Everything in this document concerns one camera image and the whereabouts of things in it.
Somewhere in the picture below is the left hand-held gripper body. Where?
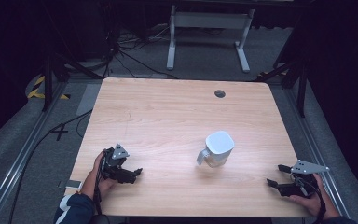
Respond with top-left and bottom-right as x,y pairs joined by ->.
101,143 -> 135,185

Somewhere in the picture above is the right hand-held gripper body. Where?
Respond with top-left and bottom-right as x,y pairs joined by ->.
276,159 -> 331,198

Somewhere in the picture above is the clear pitcher with white lid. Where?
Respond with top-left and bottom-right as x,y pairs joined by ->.
196,130 -> 236,169

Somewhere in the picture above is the person's left hand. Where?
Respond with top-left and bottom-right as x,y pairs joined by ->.
88,148 -> 119,201

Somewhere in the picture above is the person's right hand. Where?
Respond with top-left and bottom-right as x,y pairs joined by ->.
288,173 -> 341,219

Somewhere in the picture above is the grey floor plate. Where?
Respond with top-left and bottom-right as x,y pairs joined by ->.
76,82 -> 103,117

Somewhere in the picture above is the black metal stand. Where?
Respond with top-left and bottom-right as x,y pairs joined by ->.
255,57 -> 310,119
41,50 -> 104,113

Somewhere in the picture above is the yellow black hazard tape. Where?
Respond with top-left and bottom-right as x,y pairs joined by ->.
26,75 -> 72,101

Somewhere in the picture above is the right hand-held gripper cable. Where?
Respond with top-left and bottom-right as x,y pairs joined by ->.
290,173 -> 328,224

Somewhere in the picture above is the hand-held gripper cable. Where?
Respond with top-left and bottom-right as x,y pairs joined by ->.
290,173 -> 328,224
92,150 -> 108,217

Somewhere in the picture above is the left hand-held gripper cable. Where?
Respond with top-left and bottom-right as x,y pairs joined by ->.
92,150 -> 108,217

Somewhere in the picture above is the aluminium floor rail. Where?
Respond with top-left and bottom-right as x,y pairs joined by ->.
0,79 -> 70,224
282,87 -> 352,219

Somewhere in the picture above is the long black floor cable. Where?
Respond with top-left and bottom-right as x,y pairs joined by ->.
8,108 -> 93,224

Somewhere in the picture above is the bundle of black floor cables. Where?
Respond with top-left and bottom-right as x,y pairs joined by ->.
103,26 -> 180,80

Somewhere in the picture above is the white metal desk frame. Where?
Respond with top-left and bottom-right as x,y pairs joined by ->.
166,4 -> 256,75

